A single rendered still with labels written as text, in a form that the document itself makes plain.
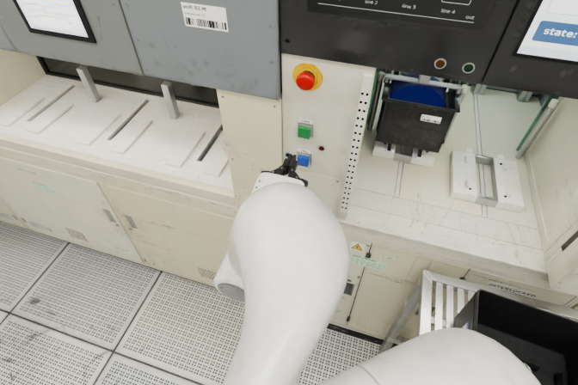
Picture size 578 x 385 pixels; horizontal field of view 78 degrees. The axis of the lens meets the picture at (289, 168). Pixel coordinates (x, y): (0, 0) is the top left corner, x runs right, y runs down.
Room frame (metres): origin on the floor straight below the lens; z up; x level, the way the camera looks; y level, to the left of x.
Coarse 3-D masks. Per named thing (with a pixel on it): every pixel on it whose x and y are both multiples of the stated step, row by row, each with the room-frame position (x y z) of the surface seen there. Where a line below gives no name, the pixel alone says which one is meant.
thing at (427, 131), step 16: (384, 80) 1.03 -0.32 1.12; (400, 80) 1.01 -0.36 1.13; (416, 80) 1.00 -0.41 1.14; (448, 80) 1.06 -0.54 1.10; (384, 96) 0.94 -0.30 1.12; (448, 96) 1.02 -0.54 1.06; (384, 112) 0.93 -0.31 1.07; (400, 112) 0.92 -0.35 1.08; (416, 112) 0.90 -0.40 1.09; (432, 112) 0.89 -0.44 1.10; (448, 112) 0.88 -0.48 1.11; (384, 128) 0.93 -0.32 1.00; (400, 128) 0.91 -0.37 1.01; (416, 128) 0.90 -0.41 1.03; (432, 128) 0.89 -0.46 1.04; (448, 128) 0.87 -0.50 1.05; (400, 144) 0.91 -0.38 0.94; (416, 144) 0.90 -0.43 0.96; (432, 144) 0.88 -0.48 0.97
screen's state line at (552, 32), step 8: (544, 24) 0.57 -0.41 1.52; (552, 24) 0.56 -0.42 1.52; (560, 24) 0.56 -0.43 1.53; (568, 24) 0.56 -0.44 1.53; (576, 24) 0.55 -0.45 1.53; (536, 32) 0.57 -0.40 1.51; (544, 32) 0.56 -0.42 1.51; (552, 32) 0.56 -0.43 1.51; (560, 32) 0.56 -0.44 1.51; (568, 32) 0.55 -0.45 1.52; (576, 32) 0.55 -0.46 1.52; (544, 40) 0.56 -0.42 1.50; (552, 40) 0.56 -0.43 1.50; (560, 40) 0.56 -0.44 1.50; (568, 40) 0.55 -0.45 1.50; (576, 40) 0.55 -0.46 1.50
